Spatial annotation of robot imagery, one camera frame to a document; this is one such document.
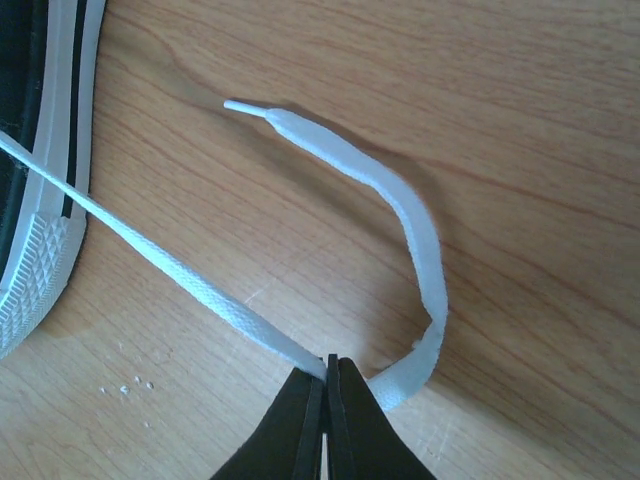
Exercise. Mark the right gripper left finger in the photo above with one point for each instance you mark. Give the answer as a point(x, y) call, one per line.
point(287, 443)

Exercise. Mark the black sneaker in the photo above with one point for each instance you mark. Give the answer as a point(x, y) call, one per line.
point(48, 63)

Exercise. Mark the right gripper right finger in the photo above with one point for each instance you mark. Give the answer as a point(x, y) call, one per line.
point(362, 444)

